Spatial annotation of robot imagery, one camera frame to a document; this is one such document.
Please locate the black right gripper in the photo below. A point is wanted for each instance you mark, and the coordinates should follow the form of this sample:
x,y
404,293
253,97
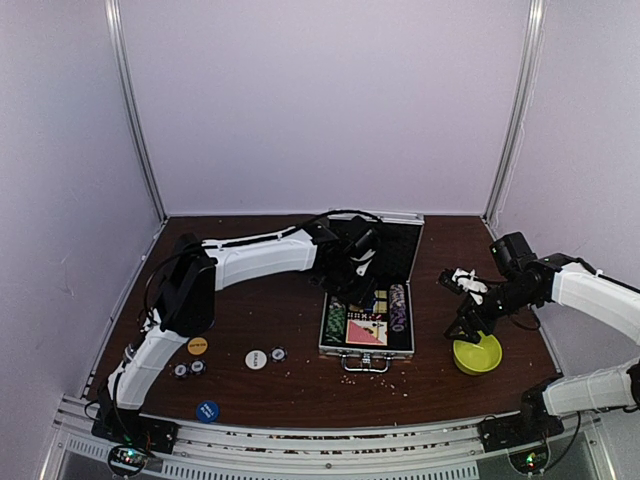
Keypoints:
x,y
465,319

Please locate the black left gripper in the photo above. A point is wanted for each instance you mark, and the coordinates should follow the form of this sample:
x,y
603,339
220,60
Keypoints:
x,y
360,297

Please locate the red card deck box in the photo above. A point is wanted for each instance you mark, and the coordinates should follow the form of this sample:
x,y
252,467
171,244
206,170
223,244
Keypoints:
x,y
364,332

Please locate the aluminium poker case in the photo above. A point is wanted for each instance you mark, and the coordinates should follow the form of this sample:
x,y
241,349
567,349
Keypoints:
x,y
400,237

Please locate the white dealer button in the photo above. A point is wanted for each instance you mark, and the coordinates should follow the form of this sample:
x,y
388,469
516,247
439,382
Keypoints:
x,y
256,359

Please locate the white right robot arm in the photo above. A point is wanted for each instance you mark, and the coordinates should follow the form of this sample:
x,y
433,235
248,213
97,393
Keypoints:
x,y
559,280

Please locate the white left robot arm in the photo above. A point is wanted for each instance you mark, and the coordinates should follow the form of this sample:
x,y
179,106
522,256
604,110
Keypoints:
x,y
340,261

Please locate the green bowl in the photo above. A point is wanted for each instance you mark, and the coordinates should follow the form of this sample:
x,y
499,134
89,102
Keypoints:
x,y
478,359

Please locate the row of red dice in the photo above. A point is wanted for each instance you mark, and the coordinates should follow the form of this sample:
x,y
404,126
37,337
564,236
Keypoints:
x,y
355,316

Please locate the green poker chip stack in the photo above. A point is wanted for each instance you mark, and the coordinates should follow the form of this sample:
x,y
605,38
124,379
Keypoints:
x,y
335,325

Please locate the purple poker chip stack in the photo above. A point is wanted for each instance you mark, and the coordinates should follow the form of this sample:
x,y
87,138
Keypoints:
x,y
397,308

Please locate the dark poker chip by dealer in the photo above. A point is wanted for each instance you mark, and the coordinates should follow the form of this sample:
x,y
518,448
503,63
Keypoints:
x,y
278,354

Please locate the orange button left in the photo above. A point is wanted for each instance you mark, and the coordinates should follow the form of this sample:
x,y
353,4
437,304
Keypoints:
x,y
197,346

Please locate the dark poker chip leftmost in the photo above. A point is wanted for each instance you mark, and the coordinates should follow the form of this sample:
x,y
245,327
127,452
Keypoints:
x,y
180,371

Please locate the blue small blind button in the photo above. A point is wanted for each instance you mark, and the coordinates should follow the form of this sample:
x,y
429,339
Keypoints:
x,y
207,412

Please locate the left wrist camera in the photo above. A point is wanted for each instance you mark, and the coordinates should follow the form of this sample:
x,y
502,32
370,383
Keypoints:
x,y
364,240

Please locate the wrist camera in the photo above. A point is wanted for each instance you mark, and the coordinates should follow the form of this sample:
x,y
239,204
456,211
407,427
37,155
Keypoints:
x,y
460,281
364,240

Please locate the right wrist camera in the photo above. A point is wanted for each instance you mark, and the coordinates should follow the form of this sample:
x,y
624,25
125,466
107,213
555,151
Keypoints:
x,y
460,281

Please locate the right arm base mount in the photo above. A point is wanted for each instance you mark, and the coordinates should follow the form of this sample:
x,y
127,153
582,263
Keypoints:
x,y
507,432

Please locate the aluminium front rail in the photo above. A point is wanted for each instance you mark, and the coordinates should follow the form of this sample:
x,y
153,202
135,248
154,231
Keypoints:
x,y
443,450

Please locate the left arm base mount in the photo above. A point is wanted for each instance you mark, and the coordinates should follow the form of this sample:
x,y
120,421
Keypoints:
x,y
129,428

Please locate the aluminium corner post right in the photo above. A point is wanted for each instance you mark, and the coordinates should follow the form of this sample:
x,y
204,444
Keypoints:
x,y
522,97

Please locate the aluminium corner post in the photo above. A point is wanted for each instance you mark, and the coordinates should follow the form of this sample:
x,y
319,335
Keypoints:
x,y
118,42
522,97

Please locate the aluminium corner post left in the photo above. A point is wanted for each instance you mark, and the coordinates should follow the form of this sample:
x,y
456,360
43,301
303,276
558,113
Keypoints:
x,y
118,42

